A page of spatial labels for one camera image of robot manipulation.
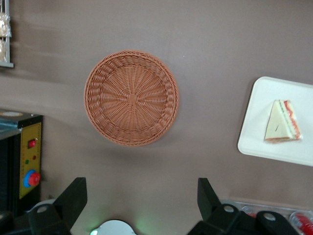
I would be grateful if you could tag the black food warmer, yellow panel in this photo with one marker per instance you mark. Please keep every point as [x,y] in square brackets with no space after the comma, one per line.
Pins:
[14,171]

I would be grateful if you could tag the brown round wicker basket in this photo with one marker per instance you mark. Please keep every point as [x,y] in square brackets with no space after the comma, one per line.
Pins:
[132,98]

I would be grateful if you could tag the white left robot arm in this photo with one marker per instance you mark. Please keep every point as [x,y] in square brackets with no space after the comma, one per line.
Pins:
[115,227]

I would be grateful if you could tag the beige plastic tray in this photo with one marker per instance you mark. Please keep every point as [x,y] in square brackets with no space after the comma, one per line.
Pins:
[254,144]

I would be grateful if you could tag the clear bag of puffed snacks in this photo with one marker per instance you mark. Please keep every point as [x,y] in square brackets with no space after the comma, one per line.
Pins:
[3,50]
[4,24]

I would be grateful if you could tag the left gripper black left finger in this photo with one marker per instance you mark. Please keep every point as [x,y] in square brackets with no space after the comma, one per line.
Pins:
[61,210]

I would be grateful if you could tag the clear acrylic bottle rack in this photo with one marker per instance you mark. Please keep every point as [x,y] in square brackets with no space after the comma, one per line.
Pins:
[234,204]

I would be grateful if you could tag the triangle sandwich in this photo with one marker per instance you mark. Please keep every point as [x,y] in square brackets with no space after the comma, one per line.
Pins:
[278,124]

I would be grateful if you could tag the red cola bottle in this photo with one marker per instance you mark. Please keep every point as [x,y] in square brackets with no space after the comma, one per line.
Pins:
[252,214]
[303,221]

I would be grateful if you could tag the red rocker switch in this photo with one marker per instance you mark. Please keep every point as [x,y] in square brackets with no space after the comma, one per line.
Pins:
[32,144]

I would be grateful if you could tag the red knob on blue base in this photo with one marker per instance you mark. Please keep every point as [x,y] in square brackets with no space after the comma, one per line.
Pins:
[33,178]

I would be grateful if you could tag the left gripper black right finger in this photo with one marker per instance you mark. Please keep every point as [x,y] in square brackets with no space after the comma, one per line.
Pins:
[215,218]

